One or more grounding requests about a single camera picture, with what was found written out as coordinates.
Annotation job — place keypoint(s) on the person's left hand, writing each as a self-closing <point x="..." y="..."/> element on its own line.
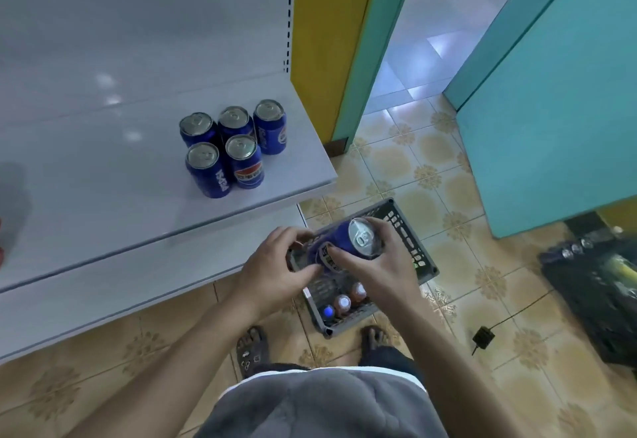
<point x="269" y="279"/>

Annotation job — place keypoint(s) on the person's black shorts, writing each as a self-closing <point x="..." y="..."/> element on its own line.
<point x="390" y="361"/>

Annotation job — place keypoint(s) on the grey plastic crate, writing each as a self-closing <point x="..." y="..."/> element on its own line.
<point x="408" y="244"/>

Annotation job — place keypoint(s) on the person's grey shirt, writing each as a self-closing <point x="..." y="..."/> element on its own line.
<point x="318" y="408"/>

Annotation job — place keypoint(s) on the person's right hand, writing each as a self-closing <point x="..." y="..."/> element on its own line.
<point x="393" y="279"/>

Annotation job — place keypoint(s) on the cola bottle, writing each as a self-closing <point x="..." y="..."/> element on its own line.
<point x="328" y="310"/>

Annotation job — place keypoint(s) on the white metal shelf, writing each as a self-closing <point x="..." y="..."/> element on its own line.
<point x="99" y="55"/>

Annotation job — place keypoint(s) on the teal cabinet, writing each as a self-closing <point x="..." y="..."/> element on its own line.
<point x="557" y="104"/>

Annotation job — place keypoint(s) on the drinks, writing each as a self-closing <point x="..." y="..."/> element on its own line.
<point x="344" y="304"/>

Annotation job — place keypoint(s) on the black box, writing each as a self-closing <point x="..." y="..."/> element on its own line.
<point x="597" y="303"/>

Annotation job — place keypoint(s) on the person's right forearm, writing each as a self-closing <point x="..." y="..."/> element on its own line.
<point x="448" y="373"/>

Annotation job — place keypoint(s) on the person's left forearm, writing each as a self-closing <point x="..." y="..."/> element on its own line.
<point x="169" y="383"/>

